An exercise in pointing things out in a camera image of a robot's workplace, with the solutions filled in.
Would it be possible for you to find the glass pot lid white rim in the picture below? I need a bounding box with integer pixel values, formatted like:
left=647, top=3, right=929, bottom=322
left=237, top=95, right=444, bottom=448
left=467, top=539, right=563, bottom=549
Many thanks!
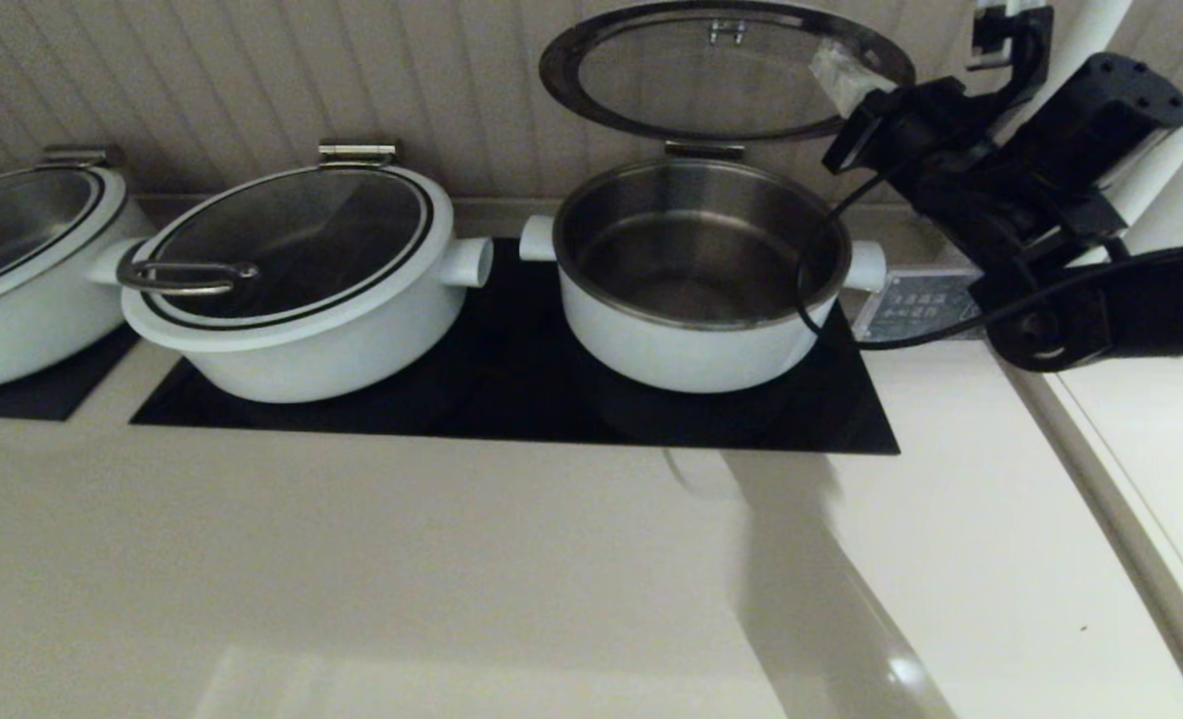
left=117, top=164, right=452, bottom=353
left=0, top=164, right=131, bottom=319
left=537, top=0, right=917, bottom=144

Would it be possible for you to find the white pot steel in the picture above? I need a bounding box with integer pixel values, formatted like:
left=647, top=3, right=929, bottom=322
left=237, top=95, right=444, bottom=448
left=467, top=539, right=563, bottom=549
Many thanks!
left=518, top=155, right=889, bottom=394
left=87, top=165, right=495, bottom=404
left=0, top=165, right=153, bottom=392

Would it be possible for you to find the small acrylic sign card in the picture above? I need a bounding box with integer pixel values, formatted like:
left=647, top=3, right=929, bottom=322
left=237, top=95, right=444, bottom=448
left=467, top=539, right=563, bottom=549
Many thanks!
left=851, top=267, right=987, bottom=345

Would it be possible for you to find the white toaster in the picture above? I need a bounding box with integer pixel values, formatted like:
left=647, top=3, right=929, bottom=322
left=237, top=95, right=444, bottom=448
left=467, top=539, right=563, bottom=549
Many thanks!
left=1115, top=120, right=1183, bottom=247

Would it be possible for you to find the large black glass hob panel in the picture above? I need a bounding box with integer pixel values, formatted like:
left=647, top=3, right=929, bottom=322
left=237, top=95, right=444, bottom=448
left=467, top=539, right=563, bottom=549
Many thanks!
left=130, top=236, right=900, bottom=456

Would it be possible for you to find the small black glass hob panel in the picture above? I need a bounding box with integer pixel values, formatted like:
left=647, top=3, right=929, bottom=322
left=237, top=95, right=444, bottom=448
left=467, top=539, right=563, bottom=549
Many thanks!
left=0, top=325, right=142, bottom=421

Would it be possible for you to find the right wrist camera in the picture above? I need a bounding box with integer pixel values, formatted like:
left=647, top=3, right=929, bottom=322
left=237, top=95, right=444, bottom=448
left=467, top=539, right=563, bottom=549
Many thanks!
left=970, top=0, right=1057, bottom=79

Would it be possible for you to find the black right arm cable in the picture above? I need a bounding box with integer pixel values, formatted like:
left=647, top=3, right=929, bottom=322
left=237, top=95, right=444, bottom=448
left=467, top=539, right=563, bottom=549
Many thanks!
left=795, top=150, right=1183, bottom=354

